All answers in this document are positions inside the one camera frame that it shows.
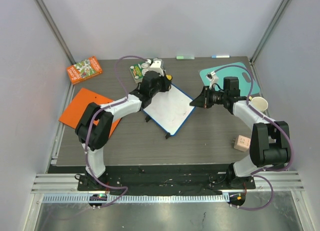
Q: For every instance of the black whiteboard stand foot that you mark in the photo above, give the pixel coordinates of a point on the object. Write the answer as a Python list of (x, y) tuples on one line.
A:
[(147, 119)]

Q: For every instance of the teal cutting board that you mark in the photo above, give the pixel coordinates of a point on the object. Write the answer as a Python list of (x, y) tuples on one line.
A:
[(242, 75)]

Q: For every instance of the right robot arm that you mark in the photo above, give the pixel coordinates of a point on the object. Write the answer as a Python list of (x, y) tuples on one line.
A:
[(270, 146)]

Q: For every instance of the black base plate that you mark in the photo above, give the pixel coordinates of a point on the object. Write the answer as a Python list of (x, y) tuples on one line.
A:
[(163, 180)]

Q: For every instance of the orange illustrated book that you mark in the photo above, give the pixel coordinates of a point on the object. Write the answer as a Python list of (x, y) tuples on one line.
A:
[(84, 70)]

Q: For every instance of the blue-framed whiteboard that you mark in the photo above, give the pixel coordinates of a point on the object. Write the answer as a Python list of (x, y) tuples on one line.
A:
[(170, 110)]

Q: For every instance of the aluminium front rail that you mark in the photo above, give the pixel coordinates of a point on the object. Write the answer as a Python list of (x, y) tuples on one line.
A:
[(62, 188)]

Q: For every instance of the white paper cup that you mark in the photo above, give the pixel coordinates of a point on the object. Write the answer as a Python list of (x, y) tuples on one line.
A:
[(260, 103)]

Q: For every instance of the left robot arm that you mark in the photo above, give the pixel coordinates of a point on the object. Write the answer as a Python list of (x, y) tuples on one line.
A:
[(94, 128)]

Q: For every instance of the green marker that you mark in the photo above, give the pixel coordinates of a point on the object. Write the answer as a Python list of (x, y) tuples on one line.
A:
[(185, 57)]

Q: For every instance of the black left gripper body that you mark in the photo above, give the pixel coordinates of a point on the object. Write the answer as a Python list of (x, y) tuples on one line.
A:
[(162, 86)]

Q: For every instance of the green illustrated book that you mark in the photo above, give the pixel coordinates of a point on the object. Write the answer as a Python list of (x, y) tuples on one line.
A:
[(139, 71)]

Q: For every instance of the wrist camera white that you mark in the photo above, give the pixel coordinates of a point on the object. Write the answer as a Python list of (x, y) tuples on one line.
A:
[(213, 78), (156, 65)]

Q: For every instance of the blue marker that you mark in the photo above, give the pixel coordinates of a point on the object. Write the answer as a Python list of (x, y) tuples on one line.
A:
[(220, 56)]

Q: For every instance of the orange folder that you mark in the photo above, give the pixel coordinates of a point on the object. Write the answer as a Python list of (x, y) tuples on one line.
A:
[(74, 111)]

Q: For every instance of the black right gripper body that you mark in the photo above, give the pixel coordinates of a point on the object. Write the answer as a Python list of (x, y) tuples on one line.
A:
[(205, 97)]

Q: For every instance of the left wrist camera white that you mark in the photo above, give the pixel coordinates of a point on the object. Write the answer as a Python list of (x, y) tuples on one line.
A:
[(156, 65)]

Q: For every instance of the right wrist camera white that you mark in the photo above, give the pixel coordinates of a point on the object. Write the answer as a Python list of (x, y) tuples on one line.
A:
[(213, 78)]

